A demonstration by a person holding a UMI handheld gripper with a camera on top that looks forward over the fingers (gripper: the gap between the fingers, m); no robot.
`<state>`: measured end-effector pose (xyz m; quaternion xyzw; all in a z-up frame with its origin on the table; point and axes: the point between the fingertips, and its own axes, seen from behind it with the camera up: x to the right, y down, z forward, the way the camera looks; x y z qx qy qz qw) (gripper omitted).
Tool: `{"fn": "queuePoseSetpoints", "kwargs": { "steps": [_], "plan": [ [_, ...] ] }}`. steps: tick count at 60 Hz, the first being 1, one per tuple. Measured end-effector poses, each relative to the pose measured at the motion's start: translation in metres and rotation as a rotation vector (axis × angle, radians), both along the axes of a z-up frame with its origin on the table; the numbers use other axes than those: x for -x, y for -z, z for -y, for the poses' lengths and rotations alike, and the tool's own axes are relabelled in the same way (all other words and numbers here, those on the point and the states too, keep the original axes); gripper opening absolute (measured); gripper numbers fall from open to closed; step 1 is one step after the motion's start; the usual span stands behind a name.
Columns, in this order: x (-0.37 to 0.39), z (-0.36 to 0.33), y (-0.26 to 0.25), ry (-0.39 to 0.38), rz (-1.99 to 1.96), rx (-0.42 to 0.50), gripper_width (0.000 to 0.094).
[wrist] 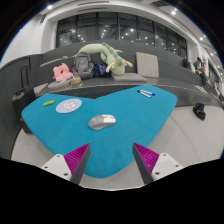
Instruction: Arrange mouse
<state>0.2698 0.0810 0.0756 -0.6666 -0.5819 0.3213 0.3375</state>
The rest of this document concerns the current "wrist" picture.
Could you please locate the black bag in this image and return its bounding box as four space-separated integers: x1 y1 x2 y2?
192 102 207 121

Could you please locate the dark blue patterned bag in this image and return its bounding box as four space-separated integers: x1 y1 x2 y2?
91 63 109 78

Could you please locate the beige square cushion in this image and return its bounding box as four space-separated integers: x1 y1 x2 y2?
135 51 160 79

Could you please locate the person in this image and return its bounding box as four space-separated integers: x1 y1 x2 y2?
194 56 208 88
182 55 192 70
214 79 224 104

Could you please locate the pink plush cushion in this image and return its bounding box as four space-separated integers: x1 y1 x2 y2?
52 62 74 83

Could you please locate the long green dragon plush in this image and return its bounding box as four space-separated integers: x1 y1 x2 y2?
73 41 134 77

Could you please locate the green eraser block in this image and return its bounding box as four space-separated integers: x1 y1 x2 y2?
42 99 56 108

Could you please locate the tan round pouch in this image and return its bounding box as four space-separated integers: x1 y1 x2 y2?
70 76 83 86

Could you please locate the grey round seat cushion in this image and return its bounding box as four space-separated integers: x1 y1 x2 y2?
47 79 73 90

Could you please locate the grey backpack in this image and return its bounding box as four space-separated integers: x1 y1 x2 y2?
71 51 95 80

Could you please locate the light grey seat pad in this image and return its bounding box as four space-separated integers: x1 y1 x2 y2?
32 82 50 96

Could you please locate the grey and white computer mouse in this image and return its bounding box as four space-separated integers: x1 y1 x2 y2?
88 114 117 131

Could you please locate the white marker pen blue cap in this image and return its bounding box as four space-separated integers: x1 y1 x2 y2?
139 89 156 97

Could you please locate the black suitcase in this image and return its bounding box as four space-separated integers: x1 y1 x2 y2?
11 85 37 134

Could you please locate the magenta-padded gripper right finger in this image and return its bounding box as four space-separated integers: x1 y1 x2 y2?
132 142 184 185

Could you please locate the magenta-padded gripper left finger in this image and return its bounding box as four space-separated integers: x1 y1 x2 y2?
41 143 92 185

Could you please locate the grey flat seat cushion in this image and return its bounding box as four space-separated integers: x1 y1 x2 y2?
110 72 148 84

